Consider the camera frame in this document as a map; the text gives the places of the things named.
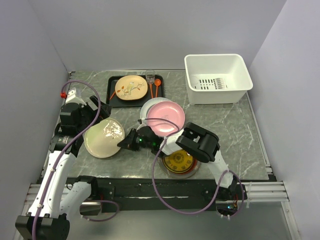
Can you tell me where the clear glass plate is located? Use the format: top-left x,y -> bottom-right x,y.
158,152 -> 201,179

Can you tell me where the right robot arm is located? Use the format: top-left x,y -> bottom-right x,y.
117,118 -> 245,201

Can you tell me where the cream green leaf plate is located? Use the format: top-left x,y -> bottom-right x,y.
84,117 -> 125,159

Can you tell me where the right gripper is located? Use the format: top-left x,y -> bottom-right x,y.
118,128 -> 154,151

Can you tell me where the orange plastic spoon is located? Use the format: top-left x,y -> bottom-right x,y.
154,78 -> 162,98

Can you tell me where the white plastic bin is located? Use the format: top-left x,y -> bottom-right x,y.
184,53 -> 253,105

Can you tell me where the light blue plate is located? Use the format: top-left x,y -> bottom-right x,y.
148,130 -> 180,137

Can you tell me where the yellow patterned plate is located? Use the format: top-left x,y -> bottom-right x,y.
163,149 -> 195,173

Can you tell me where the beige bird-pattern plate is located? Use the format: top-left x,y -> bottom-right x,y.
114,75 -> 148,101

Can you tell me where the clear drinking glass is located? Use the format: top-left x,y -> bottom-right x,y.
145,69 -> 156,84

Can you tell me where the pink plate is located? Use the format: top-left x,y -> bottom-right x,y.
146,101 -> 185,132

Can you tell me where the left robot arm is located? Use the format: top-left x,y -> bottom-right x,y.
15,95 -> 112,240

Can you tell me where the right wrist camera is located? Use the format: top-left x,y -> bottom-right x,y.
137,117 -> 148,130

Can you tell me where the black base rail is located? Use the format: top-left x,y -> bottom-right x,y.
69,176 -> 248,213

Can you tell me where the white scalloped plate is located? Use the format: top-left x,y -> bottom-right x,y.
140,97 -> 171,119

